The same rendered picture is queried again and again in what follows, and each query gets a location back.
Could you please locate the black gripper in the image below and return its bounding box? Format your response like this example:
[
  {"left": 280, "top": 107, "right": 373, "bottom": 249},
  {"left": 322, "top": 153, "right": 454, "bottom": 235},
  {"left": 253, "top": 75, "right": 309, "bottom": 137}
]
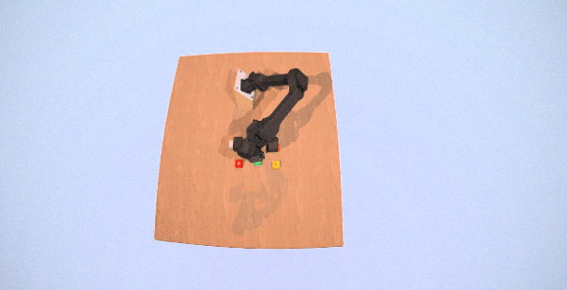
[{"left": 233, "top": 137, "right": 278, "bottom": 154}]

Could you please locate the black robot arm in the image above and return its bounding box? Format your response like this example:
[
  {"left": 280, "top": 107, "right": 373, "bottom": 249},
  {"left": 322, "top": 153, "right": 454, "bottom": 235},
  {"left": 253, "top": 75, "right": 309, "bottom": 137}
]
[{"left": 238, "top": 68, "right": 308, "bottom": 163}]

